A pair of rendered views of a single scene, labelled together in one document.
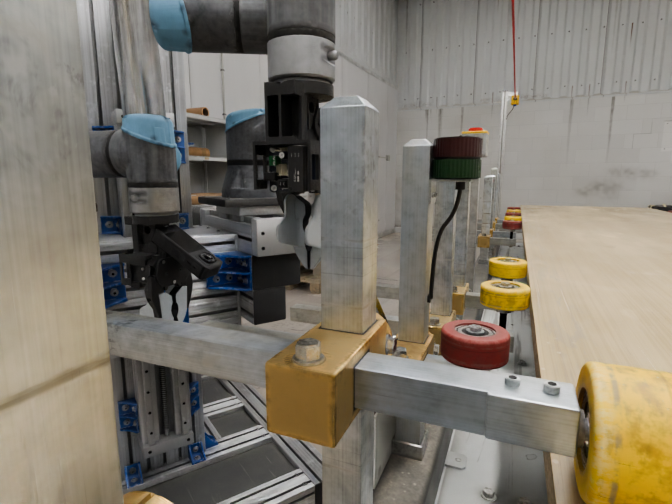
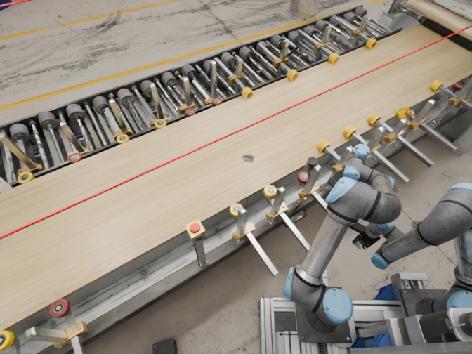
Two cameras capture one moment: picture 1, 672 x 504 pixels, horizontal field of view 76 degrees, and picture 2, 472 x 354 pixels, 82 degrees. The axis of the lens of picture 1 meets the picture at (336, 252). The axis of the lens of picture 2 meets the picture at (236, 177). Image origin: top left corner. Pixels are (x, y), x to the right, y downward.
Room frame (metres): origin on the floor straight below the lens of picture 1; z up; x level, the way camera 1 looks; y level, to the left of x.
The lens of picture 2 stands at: (1.57, -0.01, 2.36)
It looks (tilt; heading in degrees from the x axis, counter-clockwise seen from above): 57 degrees down; 212
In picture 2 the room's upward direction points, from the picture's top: 3 degrees clockwise
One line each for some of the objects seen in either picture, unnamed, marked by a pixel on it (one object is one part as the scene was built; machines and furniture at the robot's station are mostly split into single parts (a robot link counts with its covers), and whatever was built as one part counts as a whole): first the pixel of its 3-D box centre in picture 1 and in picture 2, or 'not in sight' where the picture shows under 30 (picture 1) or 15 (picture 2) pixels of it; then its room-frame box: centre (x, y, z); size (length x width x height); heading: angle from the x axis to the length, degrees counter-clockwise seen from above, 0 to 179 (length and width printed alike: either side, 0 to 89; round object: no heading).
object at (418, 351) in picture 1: (411, 360); (307, 191); (0.54, -0.10, 0.85); 0.14 x 0.06 x 0.05; 157
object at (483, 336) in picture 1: (472, 370); (302, 180); (0.50, -0.17, 0.85); 0.08 x 0.08 x 0.11
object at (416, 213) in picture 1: (413, 318); (307, 189); (0.56, -0.11, 0.90); 0.04 x 0.04 x 0.48; 67
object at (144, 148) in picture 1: (149, 152); (381, 224); (0.69, 0.30, 1.13); 0.09 x 0.08 x 0.11; 76
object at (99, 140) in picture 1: (106, 155); (397, 241); (0.73, 0.39, 1.13); 0.11 x 0.11 x 0.08; 76
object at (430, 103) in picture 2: not in sight; (412, 126); (-0.36, 0.28, 0.93); 0.04 x 0.04 x 0.48; 67
